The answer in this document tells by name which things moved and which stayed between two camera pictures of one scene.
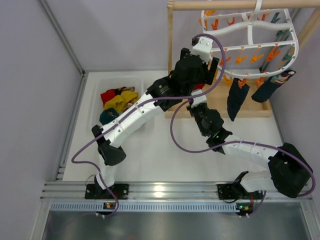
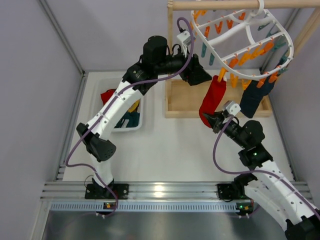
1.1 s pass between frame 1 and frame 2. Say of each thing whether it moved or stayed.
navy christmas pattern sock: moved
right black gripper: moved
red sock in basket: stayed
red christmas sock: moved
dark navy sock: moved
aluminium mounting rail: stayed
